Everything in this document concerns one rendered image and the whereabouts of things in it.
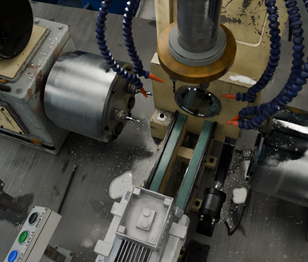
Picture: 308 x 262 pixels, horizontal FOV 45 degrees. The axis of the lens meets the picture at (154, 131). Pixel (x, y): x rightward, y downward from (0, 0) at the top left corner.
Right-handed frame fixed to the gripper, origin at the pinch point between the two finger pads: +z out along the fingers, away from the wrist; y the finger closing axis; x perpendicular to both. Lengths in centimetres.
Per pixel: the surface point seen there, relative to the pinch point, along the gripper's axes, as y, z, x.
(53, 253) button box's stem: -5.1, 22.1, 5.7
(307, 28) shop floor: 198, 133, 6
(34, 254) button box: -7.7, 10.7, -3.5
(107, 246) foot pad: -0.1, 19.0, -17.7
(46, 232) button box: -2.0, 10.9, -3.5
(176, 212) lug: 12.8, 24.9, -29.2
